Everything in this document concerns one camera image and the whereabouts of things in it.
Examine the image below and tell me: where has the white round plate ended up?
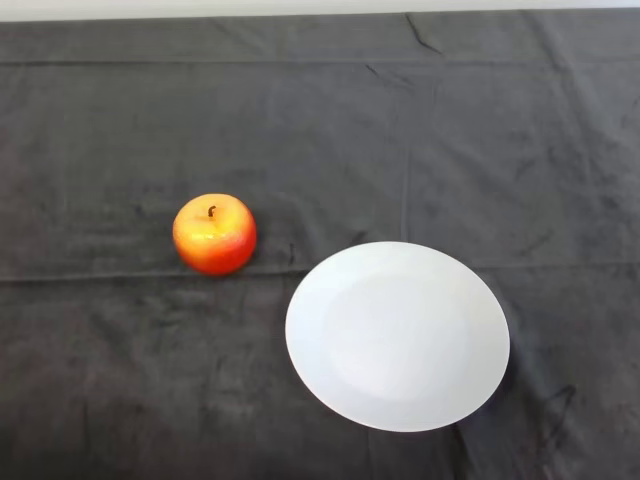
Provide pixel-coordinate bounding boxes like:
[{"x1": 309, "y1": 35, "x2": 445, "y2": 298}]
[{"x1": 284, "y1": 241, "x2": 512, "y2": 434}]

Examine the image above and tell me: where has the red yellow apple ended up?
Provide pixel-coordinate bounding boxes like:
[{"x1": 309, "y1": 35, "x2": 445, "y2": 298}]
[{"x1": 172, "y1": 193, "x2": 258, "y2": 277}]

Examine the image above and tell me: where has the black cloth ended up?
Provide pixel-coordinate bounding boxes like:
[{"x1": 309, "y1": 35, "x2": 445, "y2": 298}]
[{"x1": 0, "y1": 9, "x2": 640, "y2": 480}]

